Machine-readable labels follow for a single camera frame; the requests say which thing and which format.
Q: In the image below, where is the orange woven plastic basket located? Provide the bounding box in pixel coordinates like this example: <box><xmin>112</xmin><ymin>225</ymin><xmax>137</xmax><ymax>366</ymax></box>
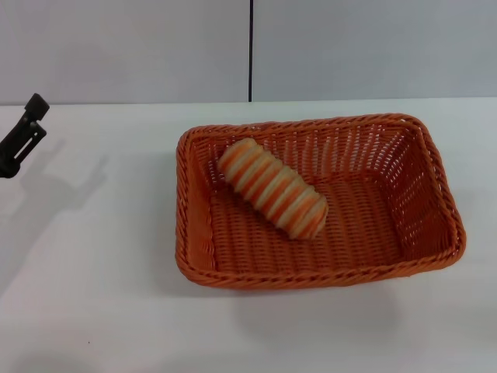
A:
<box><xmin>173</xmin><ymin>112</ymin><xmax>467</xmax><ymax>293</ymax></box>

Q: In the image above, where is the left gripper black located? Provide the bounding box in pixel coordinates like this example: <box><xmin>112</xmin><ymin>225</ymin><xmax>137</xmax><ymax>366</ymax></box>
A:
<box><xmin>0</xmin><ymin>92</ymin><xmax>50</xmax><ymax>180</ymax></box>

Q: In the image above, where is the orange white striped bread roll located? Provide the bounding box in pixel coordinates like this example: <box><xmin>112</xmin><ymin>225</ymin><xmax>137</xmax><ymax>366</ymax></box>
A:
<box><xmin>216</xmin><ymin>137</ymin><xmax>330</xmax><ymax>240</ymax></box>

